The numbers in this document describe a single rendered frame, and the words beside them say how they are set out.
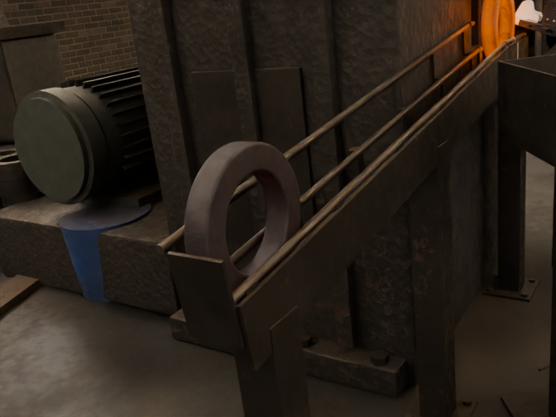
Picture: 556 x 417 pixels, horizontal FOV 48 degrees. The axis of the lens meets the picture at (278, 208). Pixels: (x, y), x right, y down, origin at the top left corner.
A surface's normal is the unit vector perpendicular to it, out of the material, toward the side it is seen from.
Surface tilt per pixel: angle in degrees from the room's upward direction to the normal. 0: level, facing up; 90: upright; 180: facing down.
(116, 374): 0
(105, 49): 90
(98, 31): 90
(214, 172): 36
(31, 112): 90
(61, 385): 0
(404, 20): 90
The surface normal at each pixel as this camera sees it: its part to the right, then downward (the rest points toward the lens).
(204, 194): -0.49, -0.35
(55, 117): -0.54, 0.33
